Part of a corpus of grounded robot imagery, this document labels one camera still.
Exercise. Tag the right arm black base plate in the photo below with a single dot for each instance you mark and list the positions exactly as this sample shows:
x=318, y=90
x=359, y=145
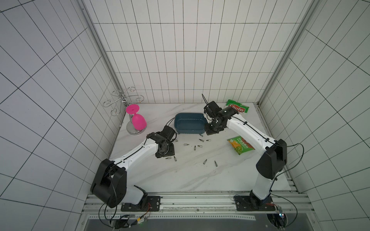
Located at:
x=254, y=203

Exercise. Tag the pink plastic wine glass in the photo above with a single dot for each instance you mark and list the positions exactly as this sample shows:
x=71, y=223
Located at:
x=137, y=120

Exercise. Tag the dark teal plastic storage box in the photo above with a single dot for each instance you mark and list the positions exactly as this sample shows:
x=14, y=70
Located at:
x=190, y=123

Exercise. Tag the chrome wire glass rack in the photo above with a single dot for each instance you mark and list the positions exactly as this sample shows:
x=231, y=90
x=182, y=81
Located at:
x=123, y=98

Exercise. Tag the green Chuba cassava chips bag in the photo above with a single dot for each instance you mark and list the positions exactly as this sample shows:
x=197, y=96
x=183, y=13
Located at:
x=237, y=106

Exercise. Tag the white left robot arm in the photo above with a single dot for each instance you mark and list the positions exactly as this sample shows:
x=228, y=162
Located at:
x=110, y=183

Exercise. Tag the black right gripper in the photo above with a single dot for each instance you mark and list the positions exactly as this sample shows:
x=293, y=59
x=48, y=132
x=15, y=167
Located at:
x=210, y=127

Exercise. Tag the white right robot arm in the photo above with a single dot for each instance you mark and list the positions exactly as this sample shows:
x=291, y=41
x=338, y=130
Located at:
x=272, y=152

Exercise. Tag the small green snack packet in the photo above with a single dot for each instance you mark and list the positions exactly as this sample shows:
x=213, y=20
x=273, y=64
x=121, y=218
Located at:
x=240, y=145

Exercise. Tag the aluminium rail frame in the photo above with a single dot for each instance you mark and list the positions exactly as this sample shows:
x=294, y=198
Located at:
x=284, y=210

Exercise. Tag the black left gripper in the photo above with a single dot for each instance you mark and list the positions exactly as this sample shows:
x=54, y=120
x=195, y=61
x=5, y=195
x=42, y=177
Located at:
x=170, y=153

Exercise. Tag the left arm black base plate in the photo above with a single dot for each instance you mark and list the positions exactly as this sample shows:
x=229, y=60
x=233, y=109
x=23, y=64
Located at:
x=148, y=203

